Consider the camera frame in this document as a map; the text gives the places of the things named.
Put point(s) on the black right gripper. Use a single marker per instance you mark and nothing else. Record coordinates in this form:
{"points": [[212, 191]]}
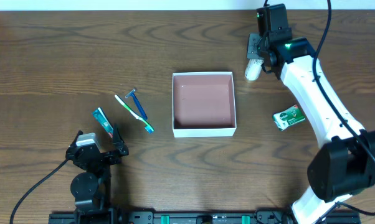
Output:
{"points": [[254, 45]]}

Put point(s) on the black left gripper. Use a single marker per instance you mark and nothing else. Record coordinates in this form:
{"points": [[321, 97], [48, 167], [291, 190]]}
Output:
{"points": [[98, 154]]}

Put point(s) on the white cream tube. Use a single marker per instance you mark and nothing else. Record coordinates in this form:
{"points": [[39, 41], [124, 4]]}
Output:
{"points": [[253, 69]]}

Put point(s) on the green soap bar packet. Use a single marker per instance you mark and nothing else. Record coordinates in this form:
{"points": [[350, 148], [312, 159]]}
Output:
{"points": [[289, 117]]}

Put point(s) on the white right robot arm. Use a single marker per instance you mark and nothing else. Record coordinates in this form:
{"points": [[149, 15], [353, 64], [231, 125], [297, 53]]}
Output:
{"points": [[345, 163]]}

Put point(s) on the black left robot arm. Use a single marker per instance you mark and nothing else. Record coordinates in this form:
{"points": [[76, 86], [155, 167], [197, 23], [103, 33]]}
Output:
{"points": [[92, 188]]}

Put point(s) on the green toothpaste tube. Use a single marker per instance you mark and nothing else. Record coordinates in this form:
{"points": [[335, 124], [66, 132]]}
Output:
{"points": [[100, 116]]}

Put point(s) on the blue disposable razor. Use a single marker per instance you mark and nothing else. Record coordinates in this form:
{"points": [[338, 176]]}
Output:
{"points": [[132, 95]]}

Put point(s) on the green white toothbrush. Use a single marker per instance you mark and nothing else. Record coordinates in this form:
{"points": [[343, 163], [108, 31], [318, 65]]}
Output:
{"points": [[148, 127]]}

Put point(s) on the white cardboard box pink inside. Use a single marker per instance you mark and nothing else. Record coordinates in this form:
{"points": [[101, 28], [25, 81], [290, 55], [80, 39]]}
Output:
{"points": [[203, 105]]}

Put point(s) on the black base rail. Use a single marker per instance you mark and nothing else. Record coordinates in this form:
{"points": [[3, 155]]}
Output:
{"points": [[148, 217]]}

